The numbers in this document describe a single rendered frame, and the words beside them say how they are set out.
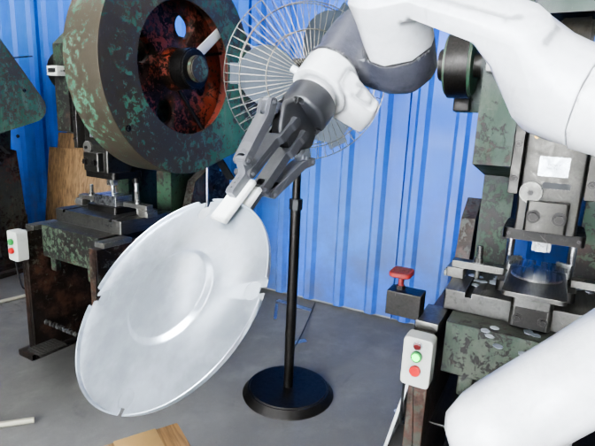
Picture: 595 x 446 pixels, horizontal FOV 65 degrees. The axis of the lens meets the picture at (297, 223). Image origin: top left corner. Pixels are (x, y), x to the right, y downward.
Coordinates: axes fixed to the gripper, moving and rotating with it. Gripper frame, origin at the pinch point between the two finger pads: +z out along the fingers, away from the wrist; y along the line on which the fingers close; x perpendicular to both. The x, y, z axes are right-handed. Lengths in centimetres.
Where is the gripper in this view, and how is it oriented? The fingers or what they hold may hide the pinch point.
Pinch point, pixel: (236, 203)
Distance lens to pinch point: 62.5
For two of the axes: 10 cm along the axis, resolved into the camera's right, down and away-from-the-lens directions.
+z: -5.2, 7.8, -3.4
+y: -4.7, -6.0, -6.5
